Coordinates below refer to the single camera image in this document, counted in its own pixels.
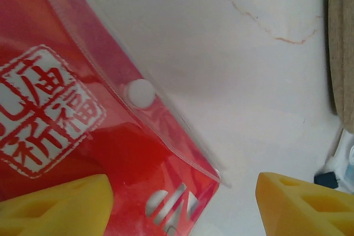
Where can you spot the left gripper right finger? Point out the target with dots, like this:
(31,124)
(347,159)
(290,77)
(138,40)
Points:
(304,208)

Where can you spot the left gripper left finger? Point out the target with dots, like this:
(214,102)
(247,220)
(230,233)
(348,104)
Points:
(55,211)

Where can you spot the clear pouch blue print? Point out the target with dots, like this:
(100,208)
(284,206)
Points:
(344,161)

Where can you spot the red plastic snap pouch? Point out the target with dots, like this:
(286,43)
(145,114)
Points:
(138,164)

